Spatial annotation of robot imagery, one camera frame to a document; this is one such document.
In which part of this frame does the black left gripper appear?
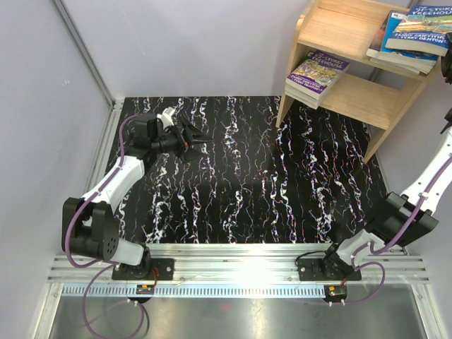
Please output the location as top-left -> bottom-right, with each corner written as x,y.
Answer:
150,115 -> 213,164

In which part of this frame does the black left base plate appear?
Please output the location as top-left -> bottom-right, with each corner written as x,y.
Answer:
112,257 -> 175,281

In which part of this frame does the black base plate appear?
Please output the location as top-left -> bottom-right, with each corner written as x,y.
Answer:
112,257 -> 175,281
295,257 -> 362,281

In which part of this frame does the green paperback book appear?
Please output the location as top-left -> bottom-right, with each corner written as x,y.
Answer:
285,85 -> 323,104

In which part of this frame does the blue paperback book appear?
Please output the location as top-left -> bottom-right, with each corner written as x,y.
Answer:
376,9 -> 439,73

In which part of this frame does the purple 52-storey treehouse book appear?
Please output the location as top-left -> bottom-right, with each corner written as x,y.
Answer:
285,50 -> 350,98

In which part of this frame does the dark tale of two cities book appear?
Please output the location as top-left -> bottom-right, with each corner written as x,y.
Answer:
365,16 -> 428,76

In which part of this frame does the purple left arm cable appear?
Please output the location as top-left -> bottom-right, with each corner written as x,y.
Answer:
64,114 -> 149,335

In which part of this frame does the wooden bookshelf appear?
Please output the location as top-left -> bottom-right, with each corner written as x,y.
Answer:
287,1 -> 442,162

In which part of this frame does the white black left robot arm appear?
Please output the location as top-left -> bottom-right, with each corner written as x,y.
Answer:
61,107 -> 213,280

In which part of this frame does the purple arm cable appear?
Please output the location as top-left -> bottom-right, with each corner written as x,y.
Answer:
347,155 -> 452,304
64,114 -> 149,335

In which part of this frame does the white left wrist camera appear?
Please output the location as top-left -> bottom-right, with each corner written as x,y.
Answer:
157,107 -> 176,130

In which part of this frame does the aluminium mounting rail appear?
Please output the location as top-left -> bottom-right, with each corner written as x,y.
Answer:
47,243 -> 430,284

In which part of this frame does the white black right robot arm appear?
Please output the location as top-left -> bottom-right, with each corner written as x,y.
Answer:
319,112 -> 451,280

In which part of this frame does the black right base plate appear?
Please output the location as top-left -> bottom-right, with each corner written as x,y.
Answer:
295,257 -> 362,281

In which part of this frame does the blue 26-storey treehouse book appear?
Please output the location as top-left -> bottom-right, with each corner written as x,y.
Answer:
285,92 -> 319,109

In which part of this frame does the slotted cable duct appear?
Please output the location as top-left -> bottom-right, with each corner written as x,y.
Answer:
61,284 -> 348,298

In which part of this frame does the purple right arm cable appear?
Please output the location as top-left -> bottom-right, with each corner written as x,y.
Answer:
347,155 -> 452,304

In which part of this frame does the blue 91-storey treehouse book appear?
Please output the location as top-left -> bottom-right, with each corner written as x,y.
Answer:
385,5 -> 451,57

